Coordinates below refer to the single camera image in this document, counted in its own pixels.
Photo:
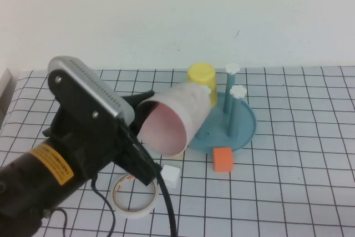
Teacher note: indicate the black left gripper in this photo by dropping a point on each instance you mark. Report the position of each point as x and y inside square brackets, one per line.
[105, 148]

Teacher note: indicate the pink plastic cup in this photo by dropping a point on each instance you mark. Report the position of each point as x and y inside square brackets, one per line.
[188, 105]

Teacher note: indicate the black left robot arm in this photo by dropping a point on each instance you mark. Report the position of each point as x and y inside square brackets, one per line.
[33, 176]

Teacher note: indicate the yellow plastic cup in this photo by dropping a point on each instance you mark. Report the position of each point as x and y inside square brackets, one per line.
[201, 73]

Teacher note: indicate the blue cup stand white caps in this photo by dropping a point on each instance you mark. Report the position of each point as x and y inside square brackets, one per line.
[222, 135]

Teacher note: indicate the white foam cube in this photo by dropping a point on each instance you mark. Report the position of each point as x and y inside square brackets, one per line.
[171, 176]

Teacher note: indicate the orange foam cube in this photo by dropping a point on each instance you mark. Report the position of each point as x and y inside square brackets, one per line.
[222, 160]

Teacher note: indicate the white tape roll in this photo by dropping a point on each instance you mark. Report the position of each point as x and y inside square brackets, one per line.
[133, 214]

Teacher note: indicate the white side board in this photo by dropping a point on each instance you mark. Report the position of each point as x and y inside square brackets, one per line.
[5, 87]

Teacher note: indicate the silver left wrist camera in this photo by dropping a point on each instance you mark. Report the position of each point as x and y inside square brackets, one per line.
[91, 81]

